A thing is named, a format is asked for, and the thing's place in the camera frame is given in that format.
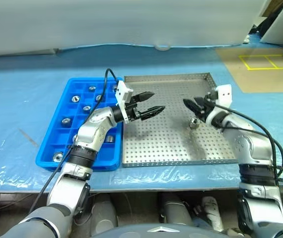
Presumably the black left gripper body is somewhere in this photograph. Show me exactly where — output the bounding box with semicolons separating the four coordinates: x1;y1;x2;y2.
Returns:
127;95;143;122

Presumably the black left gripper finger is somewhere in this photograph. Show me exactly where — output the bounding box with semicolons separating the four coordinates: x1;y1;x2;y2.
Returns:
139;105;166;121
138;91;155;103

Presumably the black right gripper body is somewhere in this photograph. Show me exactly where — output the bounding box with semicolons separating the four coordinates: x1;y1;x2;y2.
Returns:
197;91;218;122

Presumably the small metal nut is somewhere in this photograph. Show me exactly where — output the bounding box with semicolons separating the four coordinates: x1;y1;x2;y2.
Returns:
188;118;202;130

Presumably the perforated steel tray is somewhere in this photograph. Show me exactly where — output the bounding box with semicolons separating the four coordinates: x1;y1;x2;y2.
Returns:
122;72;240;169

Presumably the blue compartment tray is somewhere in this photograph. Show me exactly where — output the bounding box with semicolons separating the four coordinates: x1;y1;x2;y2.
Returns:
35;77;125;173

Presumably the brown cardboard mat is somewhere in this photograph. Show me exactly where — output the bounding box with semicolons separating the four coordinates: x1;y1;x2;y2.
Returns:
215;47;283;94

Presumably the grey rounded robot leg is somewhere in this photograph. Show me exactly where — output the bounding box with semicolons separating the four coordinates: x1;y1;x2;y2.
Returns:
160;192;194;226
90;200;119;234

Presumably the white foam board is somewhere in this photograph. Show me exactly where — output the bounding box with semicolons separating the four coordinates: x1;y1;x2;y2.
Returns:
259;0;283;45

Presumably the blue plastic table cover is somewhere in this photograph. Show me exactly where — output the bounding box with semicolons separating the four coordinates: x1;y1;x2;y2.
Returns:
0;41;283;194

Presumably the grey robot torso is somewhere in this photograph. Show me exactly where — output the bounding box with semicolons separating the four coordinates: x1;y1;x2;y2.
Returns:
89;223;226;238

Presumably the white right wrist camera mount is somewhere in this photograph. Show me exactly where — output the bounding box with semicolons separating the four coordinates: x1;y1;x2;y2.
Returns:
205;84;232;126

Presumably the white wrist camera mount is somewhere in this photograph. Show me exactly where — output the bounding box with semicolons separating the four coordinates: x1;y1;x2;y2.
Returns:
205;84;232;126
114;80;134;124

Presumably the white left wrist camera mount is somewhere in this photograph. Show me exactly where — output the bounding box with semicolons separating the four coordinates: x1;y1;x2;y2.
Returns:
114;80;134;124

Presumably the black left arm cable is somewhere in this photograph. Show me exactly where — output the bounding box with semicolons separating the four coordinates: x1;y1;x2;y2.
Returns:
28;68;120;215

